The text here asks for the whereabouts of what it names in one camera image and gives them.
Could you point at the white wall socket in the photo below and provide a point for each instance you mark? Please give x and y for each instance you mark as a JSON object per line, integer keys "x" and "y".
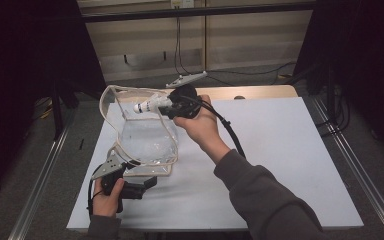
{"x": 181, "y": 3}

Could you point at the metal floor rail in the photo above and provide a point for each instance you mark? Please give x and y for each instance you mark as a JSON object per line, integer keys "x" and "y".
{"x": 40, "y": 180}
{"x": 363, "y": 173}

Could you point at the person's right hand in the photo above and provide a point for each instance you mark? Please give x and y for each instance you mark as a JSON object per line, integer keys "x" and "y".
{"x": 203, "y": 130}

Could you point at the white table cover sheet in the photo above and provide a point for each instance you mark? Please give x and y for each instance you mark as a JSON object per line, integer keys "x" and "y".
{"x": 280, "y": 150}

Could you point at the person's left hand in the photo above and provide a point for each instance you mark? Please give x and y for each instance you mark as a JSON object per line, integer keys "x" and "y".
{"x": 106, "y": 203}

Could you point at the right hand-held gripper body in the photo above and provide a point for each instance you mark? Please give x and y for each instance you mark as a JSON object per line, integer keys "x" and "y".
{"x": 185, "y": 96}

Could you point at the small black stick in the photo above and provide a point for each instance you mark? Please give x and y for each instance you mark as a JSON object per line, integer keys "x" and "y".
{"x": 81, "y": 144}

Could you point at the black curtain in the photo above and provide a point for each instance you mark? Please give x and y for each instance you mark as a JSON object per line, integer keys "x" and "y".
{"x": 20, "y": 83}
{"x": 370, "y": 66}

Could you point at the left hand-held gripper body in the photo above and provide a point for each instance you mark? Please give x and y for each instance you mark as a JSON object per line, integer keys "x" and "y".
{"x": 108, "y": 168}

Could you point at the clear plastic bag beige trim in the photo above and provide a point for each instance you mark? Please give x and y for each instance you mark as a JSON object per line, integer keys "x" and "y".
{"x": 146, "y": 143}

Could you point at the black metal stand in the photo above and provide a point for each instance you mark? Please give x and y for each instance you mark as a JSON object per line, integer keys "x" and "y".
{"x": 330, "y": 96}
{"x": 57, "y": 110}

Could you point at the black metal crossbar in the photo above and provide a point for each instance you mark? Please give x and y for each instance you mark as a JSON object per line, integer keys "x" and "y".
{"x": 196, "y": 12}

